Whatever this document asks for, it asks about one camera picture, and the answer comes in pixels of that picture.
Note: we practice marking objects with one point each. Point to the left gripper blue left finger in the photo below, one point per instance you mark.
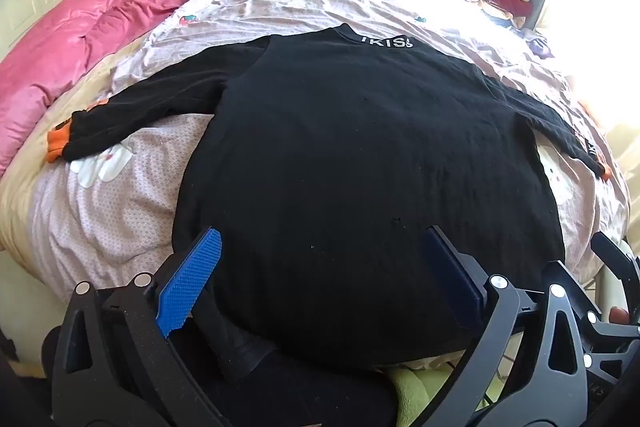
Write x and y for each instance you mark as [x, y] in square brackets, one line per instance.
[180, 284]

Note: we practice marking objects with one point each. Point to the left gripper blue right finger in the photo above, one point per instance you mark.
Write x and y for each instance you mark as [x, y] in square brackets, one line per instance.
[460, 278]

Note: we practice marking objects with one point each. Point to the black long sleeve sweater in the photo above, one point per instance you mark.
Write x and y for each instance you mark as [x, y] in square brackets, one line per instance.
[326, 157]

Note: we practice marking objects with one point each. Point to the purple crumpled cloth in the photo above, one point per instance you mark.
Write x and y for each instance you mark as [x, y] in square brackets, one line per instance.
[537, 44]

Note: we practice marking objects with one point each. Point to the pink quilted comforter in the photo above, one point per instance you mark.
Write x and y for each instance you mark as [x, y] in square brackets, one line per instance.
[58, 50]

